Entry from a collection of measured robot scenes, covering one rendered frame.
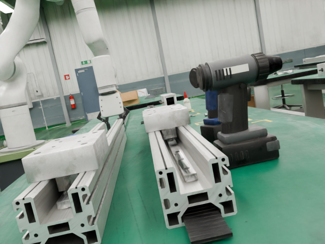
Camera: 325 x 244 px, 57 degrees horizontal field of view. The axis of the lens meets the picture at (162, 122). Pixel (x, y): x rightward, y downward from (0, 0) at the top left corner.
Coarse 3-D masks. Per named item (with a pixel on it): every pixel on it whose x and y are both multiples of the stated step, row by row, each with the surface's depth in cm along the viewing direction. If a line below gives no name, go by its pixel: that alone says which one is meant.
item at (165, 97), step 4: (164, 96) 211; (168, 96) 212; (172, 96) 212; (164, 100) 212; (168, 100) 214; (172, 100) 214; (176, 100) 213; (164, 104) 213; (168, 104) 215; (172, 104) 217; (176, 104) 213
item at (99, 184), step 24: (120, 120) 113; (120, 144) 93; (24, 192) 41; (48, 192) 45; (72, 192) 39; (96, 192) 44; (24, 216) 39; (48, 216) 42; (72, 216) 40; (96, 216) 42; (24, 240) 39; (48, 240) 42; (72, 240) 42; (96, 240) 41
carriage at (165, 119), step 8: (144, 112) 81; (152, 112) 77; (160, 112) 73; (168, 112) 71; (176, 112) 71; (184, 112) 71; (144, 120) 71; (152, 120) 71; (160, 120) 71; (168, 120) 71; (176, 120) 71; (184, 120) 72; (152, 128) 71; (160, 128) 71; (168, 128) 72; (168, 136) 73; (176, 136) 74
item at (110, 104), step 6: (102, 96) 130; (108, 96) 130; (114, 96) 130; (120, 96) 133; (102, 102) 130; (108, 102) 130; (114, 102) 130; (120, 102) 131; (102, 108) 130; (108, 108) 130; (114, 108) 130; (120, 108) 131; (102, 114) 131; (108, 114) 131; (114, 114) 131; (120, 114) 132
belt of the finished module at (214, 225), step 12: (204, 204) 44; (192, 216) 41; (204, 216) 40; (216, 216) 40; (192, 228) 38; (204, 228) 37; (216, 228) 37; (228, 228) 36; (192, 240) 35; (204, 240) 35
